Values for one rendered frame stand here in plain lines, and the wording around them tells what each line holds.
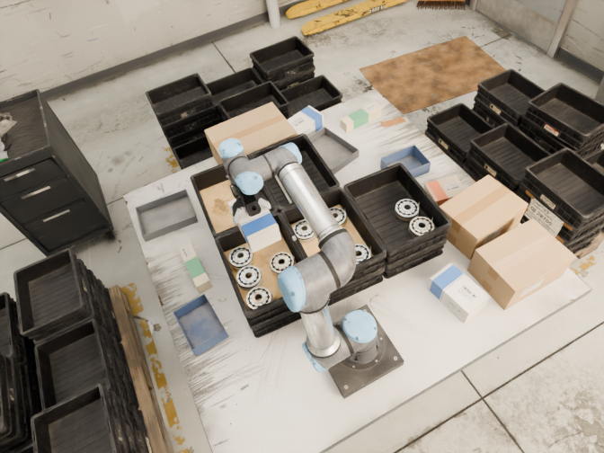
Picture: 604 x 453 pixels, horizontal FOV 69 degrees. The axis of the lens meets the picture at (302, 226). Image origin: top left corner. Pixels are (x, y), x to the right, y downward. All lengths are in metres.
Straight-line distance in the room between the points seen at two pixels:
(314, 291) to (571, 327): 1.94
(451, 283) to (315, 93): 1.96
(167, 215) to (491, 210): 1.53
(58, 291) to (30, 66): 2.66
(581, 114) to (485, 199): 1.30
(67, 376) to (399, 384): 1.57
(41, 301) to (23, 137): 0.95
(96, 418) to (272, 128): 1.56
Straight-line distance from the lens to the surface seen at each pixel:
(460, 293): 1.85
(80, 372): 2.47
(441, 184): 2.19
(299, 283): 1.15
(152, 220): 2.34
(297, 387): 1.76
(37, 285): 2.72
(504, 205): 2.06
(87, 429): 2.22
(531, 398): 2.63
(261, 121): 2.36
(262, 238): 1.59
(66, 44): 4.73
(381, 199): 2.02
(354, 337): 1.52
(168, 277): 2.11
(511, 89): 3.49
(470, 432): 2.50
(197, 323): 1.95
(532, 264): 1.91
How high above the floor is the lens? 2.38
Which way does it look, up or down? 53 degrees down
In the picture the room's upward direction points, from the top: 9 degrees counter-clockwise
